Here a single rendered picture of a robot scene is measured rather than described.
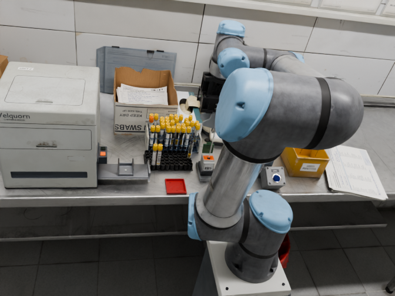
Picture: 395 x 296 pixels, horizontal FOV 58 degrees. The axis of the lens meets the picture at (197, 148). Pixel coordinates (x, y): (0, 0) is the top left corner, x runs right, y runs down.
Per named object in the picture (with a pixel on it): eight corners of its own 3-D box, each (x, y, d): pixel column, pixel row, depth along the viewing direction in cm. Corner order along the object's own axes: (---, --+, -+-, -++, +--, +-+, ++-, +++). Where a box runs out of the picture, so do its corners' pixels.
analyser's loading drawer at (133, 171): (86, 181, 116) (86, 170, 113) (87, 168, 121) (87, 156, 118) (149, 181, 121) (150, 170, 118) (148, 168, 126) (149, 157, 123)
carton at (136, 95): (112, 134, 140) (113, 102, 131) (113, 96, 162) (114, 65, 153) (174, 136, 146) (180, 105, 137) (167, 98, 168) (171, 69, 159)
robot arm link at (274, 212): (285, 258, 93) (303, 224, 84) (234, 254, 91) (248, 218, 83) (276, 221, 102) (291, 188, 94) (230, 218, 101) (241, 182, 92)
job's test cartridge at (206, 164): (201, 174, 129) (204, 161, 125) (198, 165, 132) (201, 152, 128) (211, 174, 130) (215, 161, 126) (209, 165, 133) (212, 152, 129)
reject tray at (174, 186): (166, 194, 121) (167, 192, 120) (164, 180, 126) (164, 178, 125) (186, 194, 122) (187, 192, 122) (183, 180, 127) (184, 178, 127)
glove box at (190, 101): (175, 135, 147) (178, 116, 141) (168, 104, 165) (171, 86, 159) (204, 136, 149) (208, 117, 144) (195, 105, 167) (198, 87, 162)
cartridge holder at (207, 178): (199, 181, 128) (201, 174, 126) (195, 164, 135) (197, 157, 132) (214, 181, 129) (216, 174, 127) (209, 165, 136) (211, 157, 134)
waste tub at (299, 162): (288, 177, 138) (297, 157, 132) (279, 154, 148) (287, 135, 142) (321, 178, 140) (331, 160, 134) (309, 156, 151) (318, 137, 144)
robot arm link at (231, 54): (267, 58, 86) (260, 40, 95) (221, 51, 85) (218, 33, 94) (258, 86, 91) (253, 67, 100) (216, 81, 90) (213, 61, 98)
